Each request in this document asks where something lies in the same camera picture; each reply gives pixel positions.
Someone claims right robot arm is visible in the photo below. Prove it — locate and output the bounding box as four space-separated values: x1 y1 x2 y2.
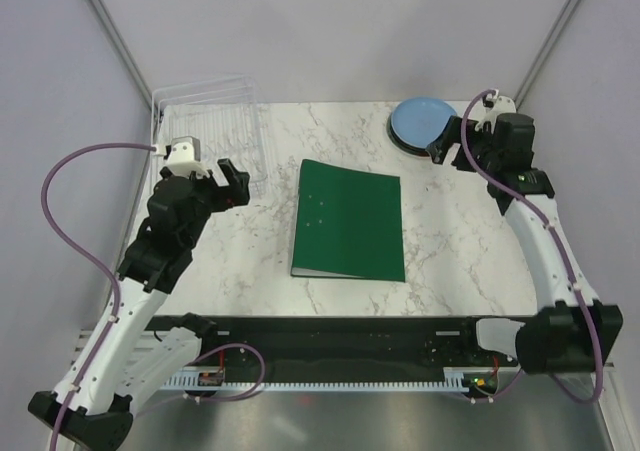
427 112 623 374

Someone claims white wire dish rack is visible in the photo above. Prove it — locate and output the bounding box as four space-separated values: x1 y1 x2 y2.
151 74 268 199

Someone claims white slotted cable duct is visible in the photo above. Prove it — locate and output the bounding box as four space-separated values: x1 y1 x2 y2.
160 368 496 393

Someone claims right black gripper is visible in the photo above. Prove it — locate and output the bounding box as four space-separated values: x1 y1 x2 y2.
428 115 502 175

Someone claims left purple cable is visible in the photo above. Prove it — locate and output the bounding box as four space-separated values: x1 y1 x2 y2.
40 142 166 451

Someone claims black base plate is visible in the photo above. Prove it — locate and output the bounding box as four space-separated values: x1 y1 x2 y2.
144 313 521 385

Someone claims light blue plate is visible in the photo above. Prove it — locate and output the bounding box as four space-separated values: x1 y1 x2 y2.
388 97 457 154

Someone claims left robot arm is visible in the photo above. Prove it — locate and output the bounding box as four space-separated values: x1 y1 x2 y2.
28 159 250 450

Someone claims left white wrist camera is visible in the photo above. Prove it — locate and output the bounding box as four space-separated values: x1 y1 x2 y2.
153 136 209 179

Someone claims green ring binder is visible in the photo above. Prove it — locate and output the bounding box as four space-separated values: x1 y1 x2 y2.
290 159 406 282

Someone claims dark red beige plate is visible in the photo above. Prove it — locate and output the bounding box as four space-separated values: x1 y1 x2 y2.
399 143 431 158

